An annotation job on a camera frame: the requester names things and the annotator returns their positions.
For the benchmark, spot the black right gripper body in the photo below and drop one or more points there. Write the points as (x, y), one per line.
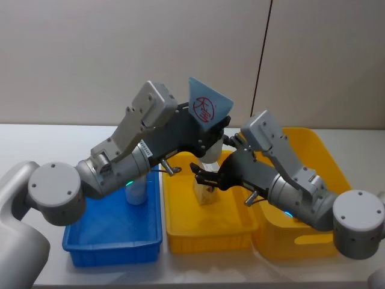
(246, 174)

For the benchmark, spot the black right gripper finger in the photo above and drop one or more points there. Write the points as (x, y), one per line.
(233, 141)
(207, 177)

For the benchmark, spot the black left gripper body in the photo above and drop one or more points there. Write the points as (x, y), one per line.
(180, 132)

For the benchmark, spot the blue packet with red print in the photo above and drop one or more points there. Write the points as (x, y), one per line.
(207, 102)

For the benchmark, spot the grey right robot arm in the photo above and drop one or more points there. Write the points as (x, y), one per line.
(358, 219)

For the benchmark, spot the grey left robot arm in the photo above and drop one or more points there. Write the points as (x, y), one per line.
(54, 192)

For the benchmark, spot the beige carton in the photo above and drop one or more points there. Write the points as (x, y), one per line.
(207, 194)

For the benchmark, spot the shallow yellow plastic tray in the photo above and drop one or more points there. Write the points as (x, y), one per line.
(207, 225)

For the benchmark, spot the blue plastic bin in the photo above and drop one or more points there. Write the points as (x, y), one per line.
(114, 228)

